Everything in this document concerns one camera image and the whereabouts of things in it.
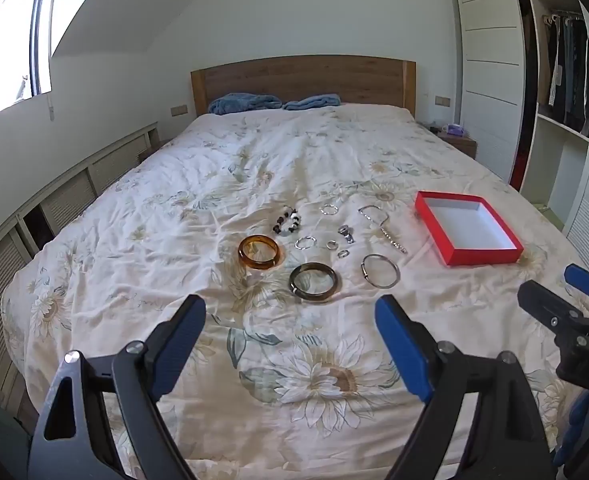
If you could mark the red cardboard box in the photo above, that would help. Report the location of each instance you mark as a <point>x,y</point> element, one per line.
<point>484,256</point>

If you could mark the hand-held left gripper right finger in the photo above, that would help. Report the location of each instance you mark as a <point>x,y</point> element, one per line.
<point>399,345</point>

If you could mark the thin silver bangle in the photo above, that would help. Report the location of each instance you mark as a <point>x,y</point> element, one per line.
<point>366,270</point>

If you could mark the blue pillow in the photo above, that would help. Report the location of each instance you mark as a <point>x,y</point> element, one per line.
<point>244,102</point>
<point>312,101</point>

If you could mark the dark glossy bangle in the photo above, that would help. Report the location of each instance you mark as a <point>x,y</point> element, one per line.
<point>324,292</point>

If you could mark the white slatted wall cabinet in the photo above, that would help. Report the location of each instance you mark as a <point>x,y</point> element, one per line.
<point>69,195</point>

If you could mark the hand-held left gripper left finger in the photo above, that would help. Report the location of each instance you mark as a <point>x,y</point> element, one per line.
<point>179,340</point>

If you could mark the hanging dark clothes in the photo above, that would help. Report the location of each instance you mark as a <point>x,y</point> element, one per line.
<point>569,70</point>

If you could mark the white wardrobe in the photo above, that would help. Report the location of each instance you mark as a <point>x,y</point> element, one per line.
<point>489,60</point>

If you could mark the window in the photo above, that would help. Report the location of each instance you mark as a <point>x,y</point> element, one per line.
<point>9,45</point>

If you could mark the purple item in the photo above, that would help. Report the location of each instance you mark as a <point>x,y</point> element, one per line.
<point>457,130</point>

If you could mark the silver metal clip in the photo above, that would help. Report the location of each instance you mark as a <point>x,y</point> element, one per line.
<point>347,234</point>

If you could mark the wooden nightstand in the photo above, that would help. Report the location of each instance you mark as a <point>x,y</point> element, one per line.
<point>462,146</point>

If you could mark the amber bangle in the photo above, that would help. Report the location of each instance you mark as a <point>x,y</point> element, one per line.
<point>247,260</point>

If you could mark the wall switch plate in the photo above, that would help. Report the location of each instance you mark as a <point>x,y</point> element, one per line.
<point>441,100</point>
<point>179,110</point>

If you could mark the wooden headboard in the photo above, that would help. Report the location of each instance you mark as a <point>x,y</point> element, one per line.
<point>299,77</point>

